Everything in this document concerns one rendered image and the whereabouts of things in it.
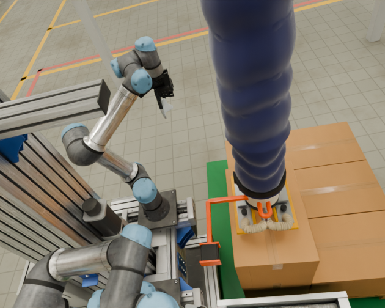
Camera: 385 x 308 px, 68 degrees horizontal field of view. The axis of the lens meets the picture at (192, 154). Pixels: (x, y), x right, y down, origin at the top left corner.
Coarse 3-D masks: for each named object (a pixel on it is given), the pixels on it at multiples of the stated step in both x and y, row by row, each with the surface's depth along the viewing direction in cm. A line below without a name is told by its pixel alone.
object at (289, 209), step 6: (288, 192) 145; (288, 198) 143; (282, 204) 138; (288, 204) 140; (276, 210) 140; (282, 210) 138; (288, 210) 138; (294, 210) 138; (276, 216) 138; (294, 216) 136; (294, 222) 134; (294, 228) 133
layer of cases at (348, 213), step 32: (320, 128) 232; (288, 160) 219; (320, 160) 213; (352, 160) 208; (320, 192) 197; (352, 192) 192; (320, 224) 184; (352, 224) 179; (384, 224) 175; (320, 256) 172; (352, 256) 168; (384, 256) 164; (256, 288) 171; (288, 288) 172; (320, 288) 173; (352, 288) 174; (384, 288) 176
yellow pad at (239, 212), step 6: (234, 186) 154; (234, 192) 152; (234, 204) 147; (234, 210) 146; (240, 210) 144; (246, 210) 141; (252, 210) 143; (240, 216) 142; (246, 216) 141; (252, 216) 141; (240, 222) 140; (252, 222) 138; (240, 228) 139; (240, 234) 138
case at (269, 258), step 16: (288, 176) 165; (272, 208) 155; (304, 208) 151; (304, 224) 146; (240, 240) 148; (256, 240) 146; (272, 240) 144; (288, 240) 142; (304, 240) 141; (240, 256) 143; (256, 256) 141; (272, 256) 140; (288, 256) 138; (304, 256) 136; (240, 272) 146; (256, 272) 146; (272, 272) 146; (288, 272) 146; (304, 272) 146
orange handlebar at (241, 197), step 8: (208, 200) 138; (216, 200) 137; (224, 200) 136; (232, 200) 136; (208, 208) 135; (208, 216) 133; (264, 216) 127; (208, 224) 130; (208, 232) 128; (208, 240) 126
